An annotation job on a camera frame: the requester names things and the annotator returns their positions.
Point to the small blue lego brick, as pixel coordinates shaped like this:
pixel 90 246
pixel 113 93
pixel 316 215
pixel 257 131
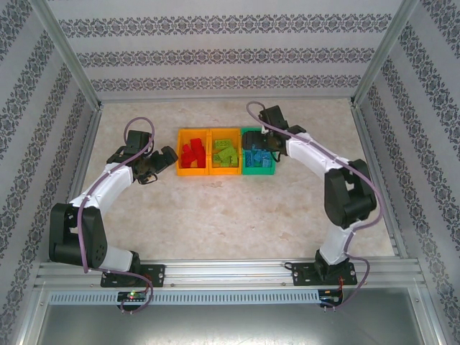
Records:
pixel 249 155

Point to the orange plastic bin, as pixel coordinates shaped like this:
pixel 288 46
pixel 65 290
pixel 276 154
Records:
pixel 224 171
pixel 179 170

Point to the red sloped lego brick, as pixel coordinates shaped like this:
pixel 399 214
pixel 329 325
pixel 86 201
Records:
pixel 186 161

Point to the long red lego brick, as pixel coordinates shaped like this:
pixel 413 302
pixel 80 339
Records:
pixel 197 143

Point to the green plastic bin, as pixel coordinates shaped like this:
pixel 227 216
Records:
pixel 258 171

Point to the small red lego brick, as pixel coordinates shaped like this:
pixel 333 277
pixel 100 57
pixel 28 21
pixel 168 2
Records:
pixel 200 164

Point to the thin lime green lego plate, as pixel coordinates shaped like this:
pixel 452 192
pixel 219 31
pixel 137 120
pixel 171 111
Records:
pixel 225 164

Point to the small lime green lego brick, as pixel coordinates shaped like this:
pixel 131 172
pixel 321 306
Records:
pixel 215 159

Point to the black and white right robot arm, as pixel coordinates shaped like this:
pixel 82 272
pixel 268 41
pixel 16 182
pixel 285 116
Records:
pixel 312 151

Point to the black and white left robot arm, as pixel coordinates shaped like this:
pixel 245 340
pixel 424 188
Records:
pixel 108 179

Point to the small circuit board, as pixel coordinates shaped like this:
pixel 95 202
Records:
pixel 131 295
pixel 328 301

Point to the sheet metal tray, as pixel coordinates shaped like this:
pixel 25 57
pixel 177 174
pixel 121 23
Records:
pixel 215 327

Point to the aluminium cross rail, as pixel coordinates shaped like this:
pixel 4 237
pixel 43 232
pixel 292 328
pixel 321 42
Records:
pixel 215 100

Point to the aluminium side rail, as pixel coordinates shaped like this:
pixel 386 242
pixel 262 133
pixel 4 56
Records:
pixel 367 151
pixel 86 151

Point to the aluminium frame post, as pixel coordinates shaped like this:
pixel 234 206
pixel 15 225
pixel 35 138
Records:
pixel 381 54
pixel 67 54

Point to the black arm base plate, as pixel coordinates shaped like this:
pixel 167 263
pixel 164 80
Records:
pixel 302 275
pixel 158 275

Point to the aluminium mounting rail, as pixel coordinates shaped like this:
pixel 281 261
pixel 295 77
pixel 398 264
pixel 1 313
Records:
pixel 223 273

